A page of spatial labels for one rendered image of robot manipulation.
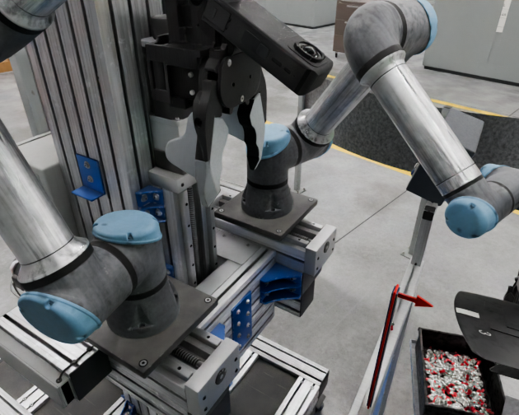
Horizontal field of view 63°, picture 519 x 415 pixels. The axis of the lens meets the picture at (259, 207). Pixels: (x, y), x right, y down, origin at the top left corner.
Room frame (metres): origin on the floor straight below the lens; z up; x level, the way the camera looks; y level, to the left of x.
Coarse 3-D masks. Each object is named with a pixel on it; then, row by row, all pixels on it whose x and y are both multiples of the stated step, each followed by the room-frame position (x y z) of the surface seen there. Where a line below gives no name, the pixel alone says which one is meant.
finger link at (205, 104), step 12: (204, 84) 0.36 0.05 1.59; (216, 84) 0.36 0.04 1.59; (204, 96) 0.36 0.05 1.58; (216, 96) 0.36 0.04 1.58; (204, 108) 0.35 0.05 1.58; (216, 108) 0.36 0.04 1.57; (204, 120) 0.35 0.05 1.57; (204, 132) 0.35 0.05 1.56; (204, 144) 0.35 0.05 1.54; (204, 156) 0.35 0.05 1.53
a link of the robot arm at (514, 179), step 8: (488, 168) 0.74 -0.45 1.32; (496, 168) 0.74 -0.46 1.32; (504, 168) 0.73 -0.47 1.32; (512, 168) 0.73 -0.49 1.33; (488, 176) 0.73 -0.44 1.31; (496, 176) 0.70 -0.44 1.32; (504, 176) 0.69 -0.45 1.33; (512, 176) 0.69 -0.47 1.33; (504, 184) 0.66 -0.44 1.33; (512, 184) 0.67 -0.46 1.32; (512, 192) 0.65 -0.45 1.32
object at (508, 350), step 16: (464, 304) 0.49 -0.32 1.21; (480, 304) 0.49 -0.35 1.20; (496, 304) 0.49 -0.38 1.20; (512, 304) 0.50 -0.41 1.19; (464, 320) 0.43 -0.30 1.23; (480, 320) 0.44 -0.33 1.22; (496, 320) 0.44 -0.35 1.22; (512, 320) 0.45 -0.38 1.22; (464, 336) 0.40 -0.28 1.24; (480, 336) 0.40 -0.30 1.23; (496, 336) 0.41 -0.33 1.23; (512, 336) 0.41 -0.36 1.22; (480, 352) 0.36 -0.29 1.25; (496, 352) 0.37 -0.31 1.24; (512, 352) 0.38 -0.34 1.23
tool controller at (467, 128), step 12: (456, 120) 1.19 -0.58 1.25; (468, 120) 1.21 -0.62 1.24; (480, 120) 1.23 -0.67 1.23; (456, 132) 1.11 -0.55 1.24; (468, 132) 1.13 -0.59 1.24; (480, 132) 1.15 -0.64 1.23; (468, 144) 1.05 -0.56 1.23; (420, 168) 1.07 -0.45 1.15; (420, 180) 1.07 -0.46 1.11; (420, 192) 1.06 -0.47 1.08; (432, 192) 1.05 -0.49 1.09
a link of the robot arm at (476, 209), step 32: (352, 32) 0.85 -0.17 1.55; (384, 32) 0.82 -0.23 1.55; (352, 64) 0.82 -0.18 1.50; (384, 64) 0.78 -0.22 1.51; (384, 96) 0.77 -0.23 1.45; (416, 96) 0.74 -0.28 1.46; (416, 128) 0.71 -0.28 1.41; (448, 128) 0.71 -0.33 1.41; (448, 160) 0.67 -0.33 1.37; (448, 192) 0.65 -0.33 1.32; (480, 192) 0.63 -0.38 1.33; (448, 224) 0.62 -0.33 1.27; (480, 224) 0.58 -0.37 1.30
